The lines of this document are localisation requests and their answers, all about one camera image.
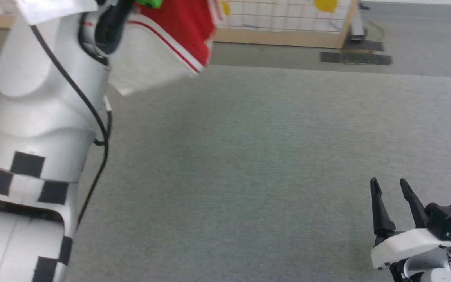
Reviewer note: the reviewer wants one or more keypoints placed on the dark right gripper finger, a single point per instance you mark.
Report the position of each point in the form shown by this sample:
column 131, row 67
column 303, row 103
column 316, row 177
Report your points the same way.
column 415, row 205
column 381, row 215

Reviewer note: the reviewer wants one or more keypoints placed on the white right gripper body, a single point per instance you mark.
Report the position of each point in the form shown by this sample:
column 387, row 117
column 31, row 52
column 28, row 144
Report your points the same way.
column 405, row 244

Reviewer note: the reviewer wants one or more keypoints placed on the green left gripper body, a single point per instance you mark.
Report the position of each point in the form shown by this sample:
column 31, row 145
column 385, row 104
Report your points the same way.
column 149, row 3

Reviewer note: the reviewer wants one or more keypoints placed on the red and white basketball jersey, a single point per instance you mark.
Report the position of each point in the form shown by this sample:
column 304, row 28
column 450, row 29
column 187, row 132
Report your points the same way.
column 163, row 51

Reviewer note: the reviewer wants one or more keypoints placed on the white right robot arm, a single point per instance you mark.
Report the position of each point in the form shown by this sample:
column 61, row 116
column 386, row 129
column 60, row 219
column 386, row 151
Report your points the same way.
column 429, row 270

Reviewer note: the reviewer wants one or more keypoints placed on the yellow sticker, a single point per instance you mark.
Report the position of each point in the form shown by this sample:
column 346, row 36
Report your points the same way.
column 225, row 8
column 325, row 4

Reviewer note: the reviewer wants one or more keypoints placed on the white paper tag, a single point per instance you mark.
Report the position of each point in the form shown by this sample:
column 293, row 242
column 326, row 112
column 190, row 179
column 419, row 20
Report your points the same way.
column 53, row 9

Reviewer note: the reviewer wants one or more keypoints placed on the long black floor mat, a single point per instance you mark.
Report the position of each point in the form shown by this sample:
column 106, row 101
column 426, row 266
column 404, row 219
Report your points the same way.
column 356, row 58

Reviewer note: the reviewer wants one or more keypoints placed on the short black floor mat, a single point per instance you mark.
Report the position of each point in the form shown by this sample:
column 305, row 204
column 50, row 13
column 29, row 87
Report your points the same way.
column 364, row 46

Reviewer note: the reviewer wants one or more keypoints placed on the grey metal stand foot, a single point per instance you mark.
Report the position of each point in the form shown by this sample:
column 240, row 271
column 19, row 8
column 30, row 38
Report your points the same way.
column 357, row 27

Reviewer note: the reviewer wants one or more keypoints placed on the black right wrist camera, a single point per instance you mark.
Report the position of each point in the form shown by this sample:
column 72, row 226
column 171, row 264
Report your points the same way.
column 446, row 219

